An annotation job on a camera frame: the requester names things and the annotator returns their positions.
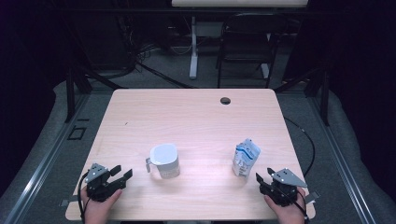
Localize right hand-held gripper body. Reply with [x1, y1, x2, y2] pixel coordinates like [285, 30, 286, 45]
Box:
[263, 167, 308, 208]

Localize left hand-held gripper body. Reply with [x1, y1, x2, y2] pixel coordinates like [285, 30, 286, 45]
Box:
[84, 162, 127, 203]

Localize white and blue pouch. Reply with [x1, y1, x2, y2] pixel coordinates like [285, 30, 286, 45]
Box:
[232, 138, 262, 180]

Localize person's left hand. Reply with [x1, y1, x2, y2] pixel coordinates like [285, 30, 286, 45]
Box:
[79, 186, 123, 224]

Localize person's right hand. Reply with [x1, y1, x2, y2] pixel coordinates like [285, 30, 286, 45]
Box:
[263, 186, 308, 224]

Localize grey tape strip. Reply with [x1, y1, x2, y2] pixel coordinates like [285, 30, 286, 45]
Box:
[59, 195, 79, 208]
[303, 189, 321, 205]

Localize black-edged floor hatch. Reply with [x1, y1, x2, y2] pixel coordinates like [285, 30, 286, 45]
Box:
[66, 125, 88, 142]

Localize black metal stand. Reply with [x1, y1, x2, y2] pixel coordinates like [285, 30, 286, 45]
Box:
[64, 66, 129, 124]
[274, 66, 331, 127]

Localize white desk leg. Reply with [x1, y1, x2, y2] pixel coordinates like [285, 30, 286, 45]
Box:
[261, 32, 271, 79]
[189, 16, 200, 80]

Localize black folding chair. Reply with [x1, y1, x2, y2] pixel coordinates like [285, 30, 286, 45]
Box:
[215, 12, 289, 89]

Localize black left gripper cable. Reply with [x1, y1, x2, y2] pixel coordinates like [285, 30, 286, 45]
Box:
[77, 171, 92, 224]

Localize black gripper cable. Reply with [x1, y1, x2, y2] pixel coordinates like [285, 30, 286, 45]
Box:
[77, 171, 92, 224]
[291, 189, 311, 224]

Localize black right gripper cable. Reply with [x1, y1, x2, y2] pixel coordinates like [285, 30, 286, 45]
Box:
[291, 189, 311, 224]

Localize thin black floor cable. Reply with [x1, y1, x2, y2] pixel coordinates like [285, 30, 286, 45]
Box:
[283, 116, 317, 178]

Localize aluminium floor rail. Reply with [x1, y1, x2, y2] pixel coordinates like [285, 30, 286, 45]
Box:
[306, 96, 377, 224]
[3, 92, 92, 224]

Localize thick black floor cable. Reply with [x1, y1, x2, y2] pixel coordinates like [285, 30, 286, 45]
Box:
[134, 60, 195, 90]

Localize tangle of cables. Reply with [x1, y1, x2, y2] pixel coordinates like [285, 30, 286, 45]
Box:
[134, 42, 163, 63]

